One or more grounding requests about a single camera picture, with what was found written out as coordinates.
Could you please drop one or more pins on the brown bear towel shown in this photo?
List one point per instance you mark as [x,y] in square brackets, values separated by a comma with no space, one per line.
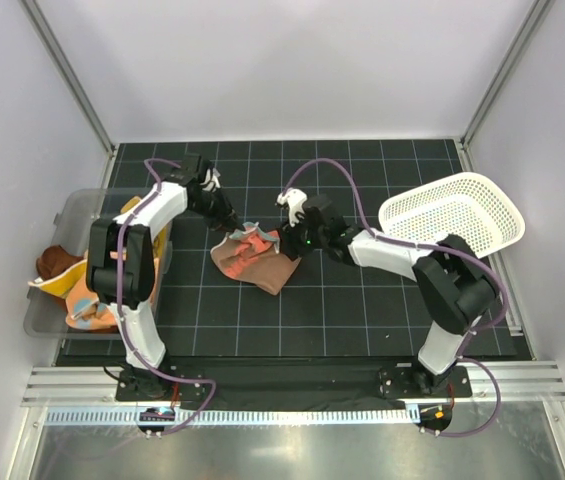
[253,256]

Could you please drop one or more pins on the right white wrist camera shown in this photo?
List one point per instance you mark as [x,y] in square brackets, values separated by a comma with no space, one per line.
[293,201]

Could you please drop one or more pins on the orange polka dot towel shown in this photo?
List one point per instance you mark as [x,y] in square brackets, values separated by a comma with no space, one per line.
[86,313]

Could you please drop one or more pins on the dark brown towel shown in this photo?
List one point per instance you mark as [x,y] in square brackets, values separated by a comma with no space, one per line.
[54,261]

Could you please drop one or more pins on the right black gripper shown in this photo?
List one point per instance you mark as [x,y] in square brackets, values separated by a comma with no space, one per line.
[290,245]

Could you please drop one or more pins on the white perforated plastic basket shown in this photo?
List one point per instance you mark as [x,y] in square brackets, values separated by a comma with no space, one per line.
[468,205]

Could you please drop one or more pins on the yellow blue patterned towel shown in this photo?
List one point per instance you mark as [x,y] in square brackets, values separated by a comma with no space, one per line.
[61,285]

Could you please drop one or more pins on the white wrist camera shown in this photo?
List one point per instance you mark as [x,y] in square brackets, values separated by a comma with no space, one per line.
[211,181]
[293,201]

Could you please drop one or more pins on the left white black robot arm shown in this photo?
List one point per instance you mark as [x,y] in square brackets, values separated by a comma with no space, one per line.
[120,266]

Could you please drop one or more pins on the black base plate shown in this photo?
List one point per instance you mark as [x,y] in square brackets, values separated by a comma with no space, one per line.
[294,384]

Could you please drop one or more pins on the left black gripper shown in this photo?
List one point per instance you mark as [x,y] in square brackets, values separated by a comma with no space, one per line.
[227,216]

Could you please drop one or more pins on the clear plastic bin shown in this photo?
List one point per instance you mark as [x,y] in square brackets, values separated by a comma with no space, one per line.
[46,314]

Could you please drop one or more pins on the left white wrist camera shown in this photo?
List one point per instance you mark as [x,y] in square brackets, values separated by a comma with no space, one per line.
[211,181]

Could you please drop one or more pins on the slotted cable duct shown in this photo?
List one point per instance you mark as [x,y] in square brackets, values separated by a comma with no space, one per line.
[161,416]

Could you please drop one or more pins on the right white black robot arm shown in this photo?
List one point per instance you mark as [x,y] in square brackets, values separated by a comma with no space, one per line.
[457,288]

